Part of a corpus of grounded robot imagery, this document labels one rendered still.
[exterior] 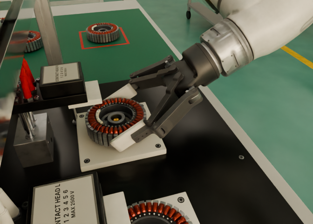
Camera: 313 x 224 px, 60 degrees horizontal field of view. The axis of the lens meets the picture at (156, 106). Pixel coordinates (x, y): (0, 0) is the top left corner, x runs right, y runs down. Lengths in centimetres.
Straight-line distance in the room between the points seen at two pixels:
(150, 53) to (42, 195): 67
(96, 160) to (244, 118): 149
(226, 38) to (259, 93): 170
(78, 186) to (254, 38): 35
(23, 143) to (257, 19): 42
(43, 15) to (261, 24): 41
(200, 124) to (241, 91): 159
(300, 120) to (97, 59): 147
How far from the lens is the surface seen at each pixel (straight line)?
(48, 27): 61
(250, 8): 49
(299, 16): 50
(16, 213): 30
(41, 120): 52
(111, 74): 77
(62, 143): 54
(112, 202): 30
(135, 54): 87
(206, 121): 57
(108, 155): 48
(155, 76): 52
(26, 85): 43
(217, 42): 47
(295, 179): 161
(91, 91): 46
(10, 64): 24
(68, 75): 44
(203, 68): 46
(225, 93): 208
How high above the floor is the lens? 113
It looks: 37 degrees down
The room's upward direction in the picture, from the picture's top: straight up
